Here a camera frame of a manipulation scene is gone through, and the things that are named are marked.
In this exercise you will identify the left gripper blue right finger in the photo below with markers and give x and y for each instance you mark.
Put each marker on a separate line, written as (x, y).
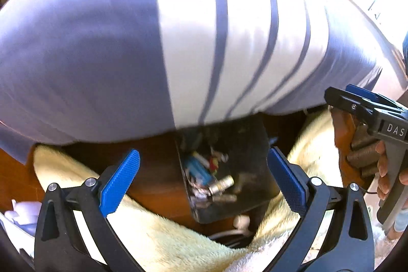
(291, 180)

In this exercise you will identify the blue white striped bedspread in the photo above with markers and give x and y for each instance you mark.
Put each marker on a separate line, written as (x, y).
(116, 70)

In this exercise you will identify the yellow white small bottle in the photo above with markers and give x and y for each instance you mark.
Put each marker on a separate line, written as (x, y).
(221, 185)

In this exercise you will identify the person's right hand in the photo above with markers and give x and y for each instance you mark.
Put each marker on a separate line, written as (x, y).
(384, 185)

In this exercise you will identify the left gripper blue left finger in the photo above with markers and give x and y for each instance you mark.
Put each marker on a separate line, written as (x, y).
(118, 183)

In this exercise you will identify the cream fluffy rug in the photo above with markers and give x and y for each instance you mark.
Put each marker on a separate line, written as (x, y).
(159, 244)

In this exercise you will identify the black trash bin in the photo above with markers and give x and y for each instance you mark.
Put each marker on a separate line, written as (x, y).
(209, 153)

